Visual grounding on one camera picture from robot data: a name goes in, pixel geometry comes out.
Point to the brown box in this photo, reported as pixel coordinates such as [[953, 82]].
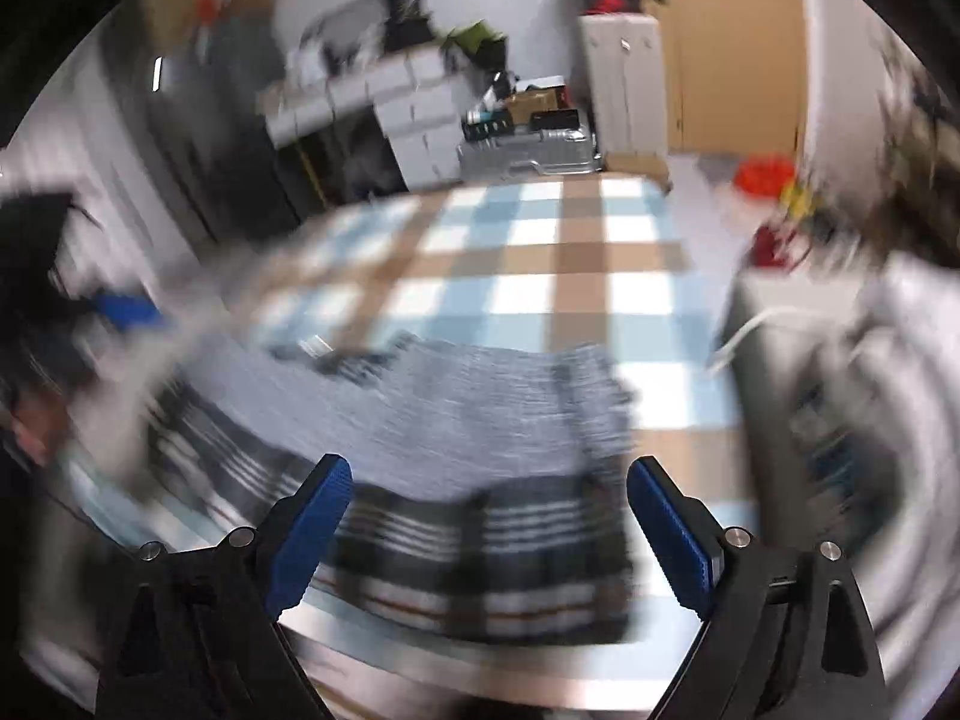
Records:
[[536, 101]]

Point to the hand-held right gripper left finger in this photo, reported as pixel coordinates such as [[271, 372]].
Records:
[[307, 532]]

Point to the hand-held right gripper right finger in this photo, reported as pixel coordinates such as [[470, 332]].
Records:
[[671, 532]]

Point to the dark grey wardrobe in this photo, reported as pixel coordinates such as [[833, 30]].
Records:
[[217, 135]]

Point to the black white plaid fleece-lined jacket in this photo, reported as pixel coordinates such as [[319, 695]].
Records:
[[450, 420]]

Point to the white storage box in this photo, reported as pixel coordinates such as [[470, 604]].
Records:
[[780, 405]]

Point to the row of shoes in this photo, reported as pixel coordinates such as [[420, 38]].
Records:
[[784, 232]]

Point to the silver hard-shell suitcase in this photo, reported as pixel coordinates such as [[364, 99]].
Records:
[[525, 157]]

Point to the white desk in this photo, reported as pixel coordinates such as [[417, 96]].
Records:
[[337, 94]]

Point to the green and black bag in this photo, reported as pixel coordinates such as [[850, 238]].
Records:
[[472, 41]]

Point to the flat black box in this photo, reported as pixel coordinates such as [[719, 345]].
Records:
[[555, 120]]

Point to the white drawer unit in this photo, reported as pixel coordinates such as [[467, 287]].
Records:
[[420, 135]]

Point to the blue brown checked blanket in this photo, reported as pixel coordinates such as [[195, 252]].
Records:
[[570, 270]]

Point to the red plastic bag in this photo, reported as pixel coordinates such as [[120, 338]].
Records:
[[763, 176]]

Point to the white plastic cabinet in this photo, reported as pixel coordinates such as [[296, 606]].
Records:
[[622, 82]]

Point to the light wooden door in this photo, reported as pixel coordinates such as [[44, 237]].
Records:
[[735, 45]]

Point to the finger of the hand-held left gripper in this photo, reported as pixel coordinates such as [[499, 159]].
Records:
[[127, 310]]

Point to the cardboard box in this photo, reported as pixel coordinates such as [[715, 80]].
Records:
[[634, 165]]

